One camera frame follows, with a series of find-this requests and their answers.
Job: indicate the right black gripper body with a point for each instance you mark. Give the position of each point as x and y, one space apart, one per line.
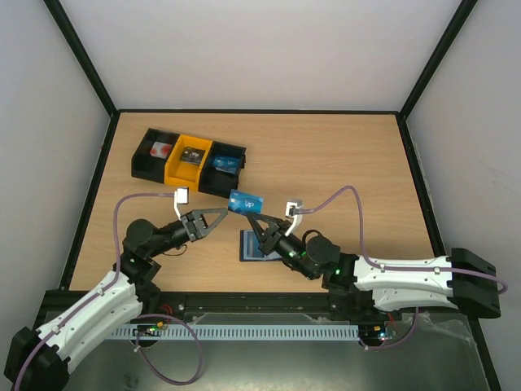
270 237

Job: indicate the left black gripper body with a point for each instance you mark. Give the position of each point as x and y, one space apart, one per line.
190 233

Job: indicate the blue card holder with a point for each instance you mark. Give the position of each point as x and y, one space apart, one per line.
271 257

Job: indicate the blue card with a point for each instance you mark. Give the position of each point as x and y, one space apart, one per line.
244 203
251 245
226 164

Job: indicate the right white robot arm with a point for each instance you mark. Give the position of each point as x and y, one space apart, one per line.
461 281

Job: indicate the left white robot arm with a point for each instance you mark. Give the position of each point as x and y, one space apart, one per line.
43 359

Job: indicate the black card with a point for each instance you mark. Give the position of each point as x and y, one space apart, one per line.
192 155

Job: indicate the red white card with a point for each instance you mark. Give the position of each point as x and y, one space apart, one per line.
160 150

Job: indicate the black bin right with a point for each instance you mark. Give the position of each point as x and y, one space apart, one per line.
218 183

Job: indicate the black bin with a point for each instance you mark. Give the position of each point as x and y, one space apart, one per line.
149 160
218 183

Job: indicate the yellow bin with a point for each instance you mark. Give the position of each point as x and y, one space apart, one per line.
185 163

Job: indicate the black bin left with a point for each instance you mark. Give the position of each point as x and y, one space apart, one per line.
149 160

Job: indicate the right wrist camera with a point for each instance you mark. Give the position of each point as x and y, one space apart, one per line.
291 212

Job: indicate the white slotted cable duct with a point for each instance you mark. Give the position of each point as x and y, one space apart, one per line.
328 332

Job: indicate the black rail base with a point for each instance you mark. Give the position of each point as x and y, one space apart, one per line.
356 308

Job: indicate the black enclosure frame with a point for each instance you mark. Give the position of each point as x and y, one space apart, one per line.
70 34

